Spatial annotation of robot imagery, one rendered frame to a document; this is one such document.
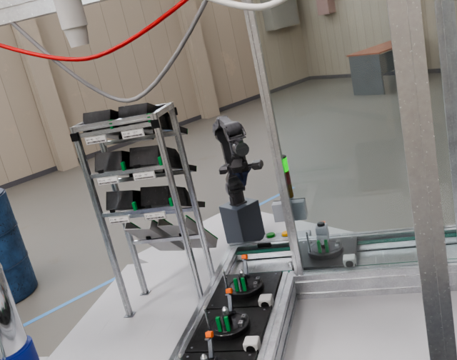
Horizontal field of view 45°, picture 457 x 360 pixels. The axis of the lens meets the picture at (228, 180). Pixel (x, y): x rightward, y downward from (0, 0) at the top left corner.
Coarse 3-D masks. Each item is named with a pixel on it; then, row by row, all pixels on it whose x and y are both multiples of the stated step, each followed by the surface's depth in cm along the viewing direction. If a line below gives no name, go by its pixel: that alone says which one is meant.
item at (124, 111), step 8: (136, 104) 200; (144, 104) 198; (152, 104) 200; (120, 112) 203; (128, 112) 201; (136, 112) 199; (144, 112) 198; (152, 112) 200; (160, 120) 204; (168, 120) 209; (144, 128) 207; (168, 128) 209; (184, 128) 220
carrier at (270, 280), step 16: (224, 272) 198; (240, 272) 199; (272, 272) 210; (224, 288) 206; (240, 288) 199; (256, 288) 197; (272, 288) 199; (208, 304) 197; (224, 304) 195; (240, 304) 192; (256, 304) 190; (272, 304) 189
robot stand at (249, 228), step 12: (228, 204) 266; (252, 204) 262; (228, 216) 263; (240, 216) 258; (252, 216) 262; (228, 228) 266; (240, 228) 259; (252, 228) 263; (228, 240) 270; (240, 240) 262; (252, 240) 264
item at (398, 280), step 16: (240, 256) 238; (256, 256) 236; (272, 256) 234; (288, 256) 232; (256, 272) 224; (288, 272) 212; (336, 272) 202; (352, 272) 199; (368, 272) 198; (384, 272) 196; (400, 272) 195; (416, 272) 193; (448, 272) 191; (304, 288) 206; (320, 288) 205; (336, 288) 203; (352, 288) 201; (368, 288) 200; (384, 288) 199; (400, 288) 197; (416, 288) 195
